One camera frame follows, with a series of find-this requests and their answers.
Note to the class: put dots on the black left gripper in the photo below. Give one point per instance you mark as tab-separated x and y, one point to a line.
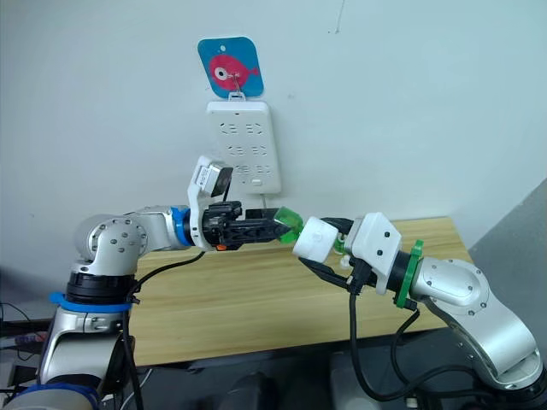
215	222

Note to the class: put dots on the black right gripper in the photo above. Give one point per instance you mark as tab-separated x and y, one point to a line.
361	273

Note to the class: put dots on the white mosquito repellent heater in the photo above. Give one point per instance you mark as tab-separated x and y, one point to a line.
315	239

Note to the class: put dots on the green repellent liquid bottle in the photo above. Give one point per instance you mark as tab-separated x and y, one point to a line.
289	225

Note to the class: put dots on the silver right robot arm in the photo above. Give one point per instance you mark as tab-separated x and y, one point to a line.
461	290

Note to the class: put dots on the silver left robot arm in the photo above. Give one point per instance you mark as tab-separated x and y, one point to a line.
109	252

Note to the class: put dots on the green bottle with white cap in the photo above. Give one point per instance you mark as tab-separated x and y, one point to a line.
341	244

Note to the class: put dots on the white power strip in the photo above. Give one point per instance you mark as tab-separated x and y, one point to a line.
245	145

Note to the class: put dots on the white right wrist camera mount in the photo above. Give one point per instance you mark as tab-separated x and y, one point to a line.
376	243

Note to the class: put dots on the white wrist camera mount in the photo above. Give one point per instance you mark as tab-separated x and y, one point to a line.
197	200
376	243

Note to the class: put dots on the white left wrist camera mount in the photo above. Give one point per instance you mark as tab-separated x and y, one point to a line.
197	200

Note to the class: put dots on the blue fish wall hook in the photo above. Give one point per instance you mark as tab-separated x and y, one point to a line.
228	64

